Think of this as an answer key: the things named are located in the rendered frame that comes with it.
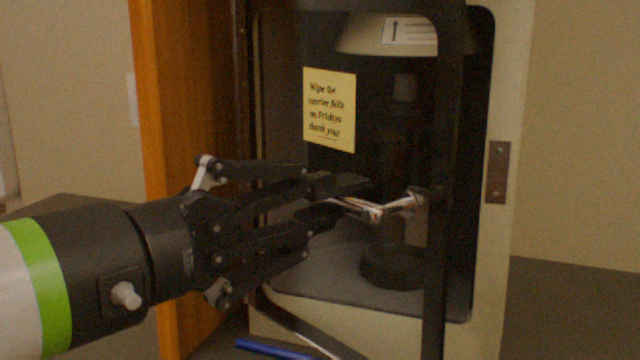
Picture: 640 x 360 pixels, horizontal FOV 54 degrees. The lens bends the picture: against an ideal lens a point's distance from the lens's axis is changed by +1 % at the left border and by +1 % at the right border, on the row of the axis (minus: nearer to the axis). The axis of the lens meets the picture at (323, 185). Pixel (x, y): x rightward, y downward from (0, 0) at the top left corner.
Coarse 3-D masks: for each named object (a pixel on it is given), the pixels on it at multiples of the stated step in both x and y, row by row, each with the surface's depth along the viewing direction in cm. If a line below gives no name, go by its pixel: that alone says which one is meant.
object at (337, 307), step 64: (256, 0) 67; (320, 0) 59; (384, 0) 54; (448, 0) 49; (256, 64) 69; (320, 64) 61; (384, 64) 55; (448, 64) 50; (256, 128) 72; (384, 128) 57; (448, 128) 51; (384, 192) 58; (448, 192) 53; (256, 256) 77; (320, 256) 68; (384, 256) 60; (448, 256) 55; (320, 320) 70; (384, 320) 62
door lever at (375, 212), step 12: (408, 192) 56; (324, 204) 57; (336, 204) 56; (348, 204) 55; (360, 204) 54; (372, 204) 54; (384, 204) 54; (396, 204) 55; (408, 204) 56; (360, 216) 54; (372, 216) 53; (384, 216) 53; (408, 216) 56
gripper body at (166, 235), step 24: (192, 192) 46; (144, 216) 43; (168, 216) 44; (192, 216) 46; (216, 216) 48; (144, 240) 42; (168, 240) 43; (192, 240) 44; (216, 240) 48; (240, 240) 50; (168, 264) 43; (192, 264) 44; (168, 288) 43; (192, 288) 46
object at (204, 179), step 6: (204, 156) 48; (210, 156) 47; (204, 162) 47; (198, 168) 48; (204, 168) 47; (198, 174) 47; (204, 174) 47; (210, 174) 47; (198, 180) 47; (204, 180) 47; (210, 180) 48; (216, 180) 48; (222, 180) 47; (192, 186) 47; (198, 186) 47; (204, 186) 47; (210, 186) 48
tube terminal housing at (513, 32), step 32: (480, 0) 62; (512, 0) 61; (512, 32) 62; (512, 64) 62; (512, 96) 63; (512, 128) 64; (512, 160) 65; (512, 192) 70; (480, 224) 68; (512, 224) 78; (480, 256) 69; (480, 288) 70; (256, 320) 83; (480, 320) 72; (448, 352) 74; (480, 352) 73
